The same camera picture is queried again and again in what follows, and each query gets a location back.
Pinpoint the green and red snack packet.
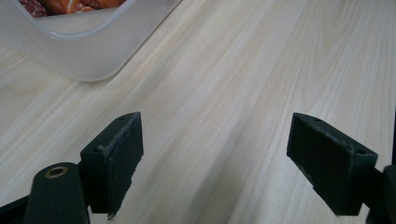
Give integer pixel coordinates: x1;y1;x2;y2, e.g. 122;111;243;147
18;0;127;19

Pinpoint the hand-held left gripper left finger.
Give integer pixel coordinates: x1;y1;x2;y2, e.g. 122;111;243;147
79;111;145;220

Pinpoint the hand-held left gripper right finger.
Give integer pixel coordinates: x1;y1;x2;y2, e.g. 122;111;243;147
286;112;379;217

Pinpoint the clear plastic container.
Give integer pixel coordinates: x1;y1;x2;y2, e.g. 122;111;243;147
0;0;183;82

